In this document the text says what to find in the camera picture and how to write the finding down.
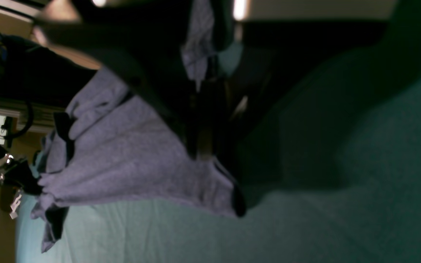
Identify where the teal table cloth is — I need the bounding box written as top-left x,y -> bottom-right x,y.
16,0 -> 421,263

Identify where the blue-grey heathered T-shirt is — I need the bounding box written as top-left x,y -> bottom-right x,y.
31,0 -> 246,253

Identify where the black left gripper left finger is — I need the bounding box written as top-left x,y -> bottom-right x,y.
34,0 -> 198,159

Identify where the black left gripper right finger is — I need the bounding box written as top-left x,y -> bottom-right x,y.
210,20 -> 390,190

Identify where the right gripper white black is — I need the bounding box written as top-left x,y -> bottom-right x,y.
0,145 -> 42,220

